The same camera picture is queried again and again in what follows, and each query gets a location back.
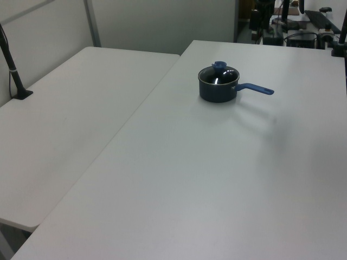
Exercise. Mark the black pole with table clamp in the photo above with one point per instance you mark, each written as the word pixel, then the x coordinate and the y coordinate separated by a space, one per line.
pixel 341 40

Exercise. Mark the black keyboard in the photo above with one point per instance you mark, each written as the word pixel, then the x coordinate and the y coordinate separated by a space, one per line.
pixel 322 20

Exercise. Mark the black camera stand pole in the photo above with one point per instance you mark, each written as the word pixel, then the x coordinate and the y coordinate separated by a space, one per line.
pixel 12 69

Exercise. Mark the black computer mouse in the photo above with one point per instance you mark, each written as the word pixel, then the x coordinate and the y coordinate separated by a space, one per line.
pixel 326 10

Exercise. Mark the black monitor stand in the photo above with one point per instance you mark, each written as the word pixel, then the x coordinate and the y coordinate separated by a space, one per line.
pixel 286 23

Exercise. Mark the black upright box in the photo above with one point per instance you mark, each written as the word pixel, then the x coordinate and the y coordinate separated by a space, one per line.
pixel 254 19

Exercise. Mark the black electronics box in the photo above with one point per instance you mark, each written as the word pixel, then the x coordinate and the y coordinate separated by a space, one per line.
pixel 301 40

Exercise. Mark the dark blue saucepan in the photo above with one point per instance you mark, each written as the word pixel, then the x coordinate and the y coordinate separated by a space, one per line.
pixel 217 94

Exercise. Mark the glass lid with blue knob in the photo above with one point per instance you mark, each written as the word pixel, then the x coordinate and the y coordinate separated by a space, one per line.
pixel 220 77

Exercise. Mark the white and black device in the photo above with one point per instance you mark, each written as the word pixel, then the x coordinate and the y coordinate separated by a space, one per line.
pixel 325 35

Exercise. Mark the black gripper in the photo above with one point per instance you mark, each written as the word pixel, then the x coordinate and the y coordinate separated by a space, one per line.
pixel 264 4

